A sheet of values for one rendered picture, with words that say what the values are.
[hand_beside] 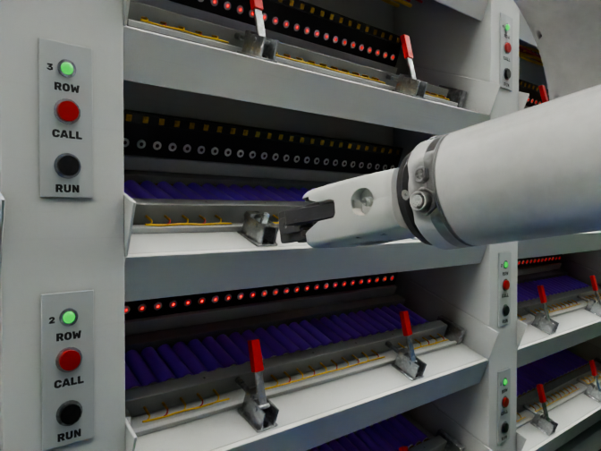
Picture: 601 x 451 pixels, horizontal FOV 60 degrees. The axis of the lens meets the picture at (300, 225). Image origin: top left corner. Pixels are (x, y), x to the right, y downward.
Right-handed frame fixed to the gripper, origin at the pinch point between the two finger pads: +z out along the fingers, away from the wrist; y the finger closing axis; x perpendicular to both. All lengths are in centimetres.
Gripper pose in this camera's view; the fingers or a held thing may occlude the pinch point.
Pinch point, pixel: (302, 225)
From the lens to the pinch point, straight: 51.4
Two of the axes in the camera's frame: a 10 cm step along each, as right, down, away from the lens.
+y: 7.6, -0.1, 6.5
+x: -1.0, -9.9, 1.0
